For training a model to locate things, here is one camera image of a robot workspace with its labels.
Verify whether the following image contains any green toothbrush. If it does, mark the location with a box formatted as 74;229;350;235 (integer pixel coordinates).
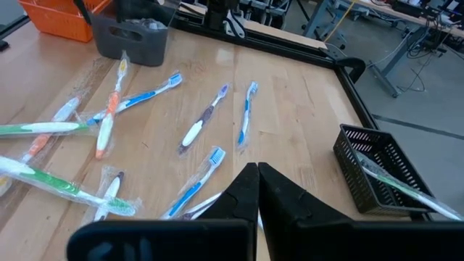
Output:
0;120;91;138
356;151;464;223
0;154;142;218

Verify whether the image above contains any purple toothbrush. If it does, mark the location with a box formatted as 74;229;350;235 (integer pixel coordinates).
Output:
81;165;126;223
179;191;224;221
136;17;162;32
176;82;231;157

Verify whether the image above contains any orange plastic basket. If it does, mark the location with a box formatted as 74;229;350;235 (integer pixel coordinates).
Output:
17;0;112;44

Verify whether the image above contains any orange toothbrush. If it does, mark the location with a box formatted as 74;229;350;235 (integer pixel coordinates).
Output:
0;94;83;199
94;50;131;161

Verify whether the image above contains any black plastic basket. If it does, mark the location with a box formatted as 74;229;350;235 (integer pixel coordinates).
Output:
332;123;436;215

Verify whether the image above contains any blue toothbrush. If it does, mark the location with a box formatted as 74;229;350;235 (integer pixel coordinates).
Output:
78;70;184;128
236;80;260;149
159;145;228;221

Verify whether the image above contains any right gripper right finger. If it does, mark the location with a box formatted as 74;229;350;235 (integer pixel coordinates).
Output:
257;162;464;261

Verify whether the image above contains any background wooden desk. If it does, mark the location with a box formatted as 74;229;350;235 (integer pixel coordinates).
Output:
302;0;464;99

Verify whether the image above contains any black aluminium table frame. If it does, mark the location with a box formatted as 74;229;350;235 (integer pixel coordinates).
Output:
0;0;436;222

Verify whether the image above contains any yellow hanging cable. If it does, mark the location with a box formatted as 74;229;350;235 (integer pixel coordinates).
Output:
323;0;358;44

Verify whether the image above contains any grey plastic bin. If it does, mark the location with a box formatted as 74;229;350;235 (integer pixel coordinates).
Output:
89;12;170;68

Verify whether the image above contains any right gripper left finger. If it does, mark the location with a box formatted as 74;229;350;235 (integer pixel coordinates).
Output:
67;162;260;261

